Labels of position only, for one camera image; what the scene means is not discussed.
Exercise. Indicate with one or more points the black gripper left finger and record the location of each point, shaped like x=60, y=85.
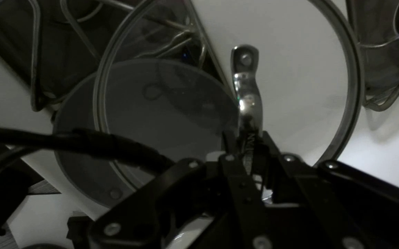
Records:
x=236, y=208

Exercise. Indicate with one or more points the black frying pan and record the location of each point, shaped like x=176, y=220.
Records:
x=75, y=115

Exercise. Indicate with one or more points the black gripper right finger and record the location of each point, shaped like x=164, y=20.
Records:
x=342, y=208

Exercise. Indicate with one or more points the black bin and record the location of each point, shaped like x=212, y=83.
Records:
x=1, y=194

